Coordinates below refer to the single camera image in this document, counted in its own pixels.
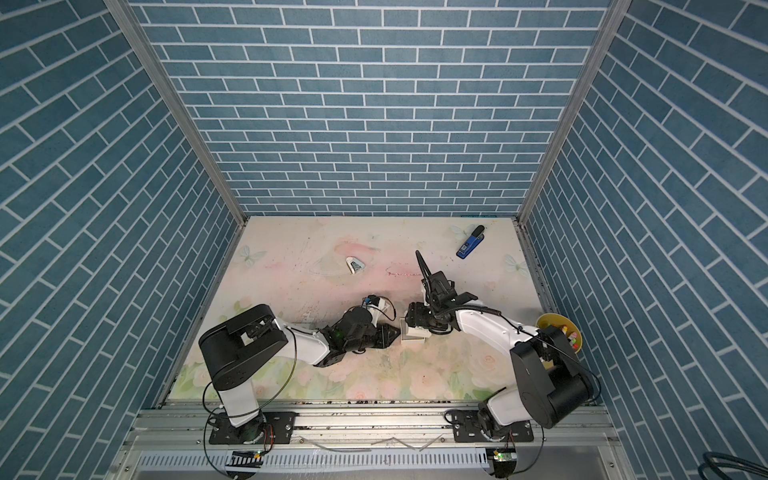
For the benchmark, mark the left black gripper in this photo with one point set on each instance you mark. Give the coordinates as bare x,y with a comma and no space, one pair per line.
383,338

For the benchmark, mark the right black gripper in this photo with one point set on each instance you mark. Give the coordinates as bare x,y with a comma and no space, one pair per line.
416,316

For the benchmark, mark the white bow box lid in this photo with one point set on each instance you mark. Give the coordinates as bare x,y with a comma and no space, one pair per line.
414,334

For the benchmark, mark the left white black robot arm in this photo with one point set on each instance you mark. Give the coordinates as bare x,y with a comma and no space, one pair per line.
235,350

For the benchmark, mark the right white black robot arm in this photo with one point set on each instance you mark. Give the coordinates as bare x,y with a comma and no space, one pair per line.
550,381

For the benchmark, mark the blue black stapler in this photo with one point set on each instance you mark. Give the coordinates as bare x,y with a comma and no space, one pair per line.
472,241

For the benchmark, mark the yellow pen cup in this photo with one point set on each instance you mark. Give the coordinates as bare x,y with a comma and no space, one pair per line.
565,325

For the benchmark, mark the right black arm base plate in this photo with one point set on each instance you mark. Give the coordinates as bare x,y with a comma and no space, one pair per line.
473,426

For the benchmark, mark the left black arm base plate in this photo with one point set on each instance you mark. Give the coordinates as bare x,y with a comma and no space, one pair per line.
270,428

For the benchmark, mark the aluminium front rail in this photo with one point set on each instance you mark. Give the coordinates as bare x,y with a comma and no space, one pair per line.
358,428

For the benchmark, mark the black cable bundle corner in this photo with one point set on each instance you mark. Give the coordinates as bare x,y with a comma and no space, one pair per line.
722,464

